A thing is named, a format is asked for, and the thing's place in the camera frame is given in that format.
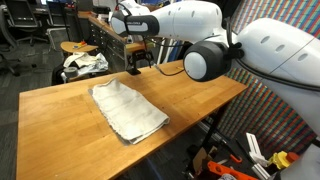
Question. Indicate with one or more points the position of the white leaning pipe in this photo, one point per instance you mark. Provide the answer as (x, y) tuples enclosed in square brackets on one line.
[(163, 51)]

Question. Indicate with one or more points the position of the yellow green plastic part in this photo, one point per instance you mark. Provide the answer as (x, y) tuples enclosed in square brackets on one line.
[(278, 160)]

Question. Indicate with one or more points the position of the round wooden side table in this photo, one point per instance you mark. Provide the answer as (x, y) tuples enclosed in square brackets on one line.
[(70, 47)]

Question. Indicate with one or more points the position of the black camera stand pole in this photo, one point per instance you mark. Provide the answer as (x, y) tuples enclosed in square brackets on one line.
[(134, 68)]

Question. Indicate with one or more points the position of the black table frame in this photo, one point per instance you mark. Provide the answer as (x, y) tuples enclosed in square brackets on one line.
[(213, 130)]

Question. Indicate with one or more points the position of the white woven cloth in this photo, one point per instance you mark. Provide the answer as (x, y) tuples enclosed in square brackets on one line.
[(130, 110)]

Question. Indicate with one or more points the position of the small yellow red object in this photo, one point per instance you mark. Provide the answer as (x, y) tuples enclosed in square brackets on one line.
[(81, 44)]

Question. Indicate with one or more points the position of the red round cap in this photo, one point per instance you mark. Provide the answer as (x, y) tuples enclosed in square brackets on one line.
[(293, 156)]

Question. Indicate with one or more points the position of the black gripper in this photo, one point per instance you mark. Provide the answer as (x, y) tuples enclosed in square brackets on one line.
[(141, 55)]

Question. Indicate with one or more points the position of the crumpled white sheet pile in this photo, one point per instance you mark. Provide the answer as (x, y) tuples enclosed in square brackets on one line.
[(88, 63)]

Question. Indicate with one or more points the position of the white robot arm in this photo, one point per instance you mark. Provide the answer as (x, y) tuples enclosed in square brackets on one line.
[(233, 50)]

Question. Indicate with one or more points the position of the grey white container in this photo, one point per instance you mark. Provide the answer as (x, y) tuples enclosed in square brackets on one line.
[(303, 166)]

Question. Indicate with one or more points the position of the black orange bar clamp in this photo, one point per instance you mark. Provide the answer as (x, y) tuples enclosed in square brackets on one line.
[(236, 159)]

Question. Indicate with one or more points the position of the black flat box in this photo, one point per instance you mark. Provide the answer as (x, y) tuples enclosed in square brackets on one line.
[(101, 10)]

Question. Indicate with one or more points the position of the grey workbench wooden top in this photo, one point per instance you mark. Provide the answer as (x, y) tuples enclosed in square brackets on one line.
[(110, 46)]

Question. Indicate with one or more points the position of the grey tape roll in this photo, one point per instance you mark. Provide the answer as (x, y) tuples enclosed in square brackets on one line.
[(66, 71)]

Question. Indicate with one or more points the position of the black mesh office chair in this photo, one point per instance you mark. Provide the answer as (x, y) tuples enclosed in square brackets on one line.
[(21, 13)]

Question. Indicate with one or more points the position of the white plastic bracket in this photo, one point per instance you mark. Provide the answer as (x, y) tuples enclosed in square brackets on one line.
[(254, 146)]

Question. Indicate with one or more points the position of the dark office chair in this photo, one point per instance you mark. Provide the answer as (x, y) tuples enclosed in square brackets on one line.
[(5, 30)]

